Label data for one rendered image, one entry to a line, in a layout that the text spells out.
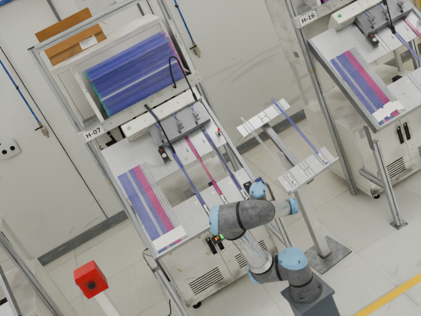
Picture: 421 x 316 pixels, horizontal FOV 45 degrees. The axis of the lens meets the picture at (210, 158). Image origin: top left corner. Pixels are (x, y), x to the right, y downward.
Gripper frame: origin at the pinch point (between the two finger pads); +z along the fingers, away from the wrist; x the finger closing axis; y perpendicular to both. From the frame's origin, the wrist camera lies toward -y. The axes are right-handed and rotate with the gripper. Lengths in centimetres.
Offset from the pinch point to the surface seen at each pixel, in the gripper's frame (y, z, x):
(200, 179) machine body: -46, 68, -11
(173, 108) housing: -72, 2, -9
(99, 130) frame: -81, 0, -52
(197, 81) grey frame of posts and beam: -80, 2, 11
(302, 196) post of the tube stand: 4.8, 32.7, 33.4
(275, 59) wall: -137, 152, 115
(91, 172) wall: -129, 160, -81
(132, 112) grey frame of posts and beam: -81, 0, -31
